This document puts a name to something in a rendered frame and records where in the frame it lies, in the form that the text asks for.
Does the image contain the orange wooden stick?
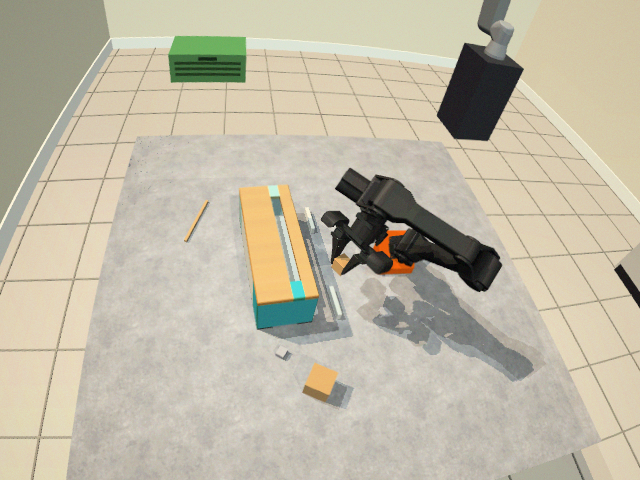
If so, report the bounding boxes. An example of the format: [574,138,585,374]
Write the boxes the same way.
[184,200,208,242]

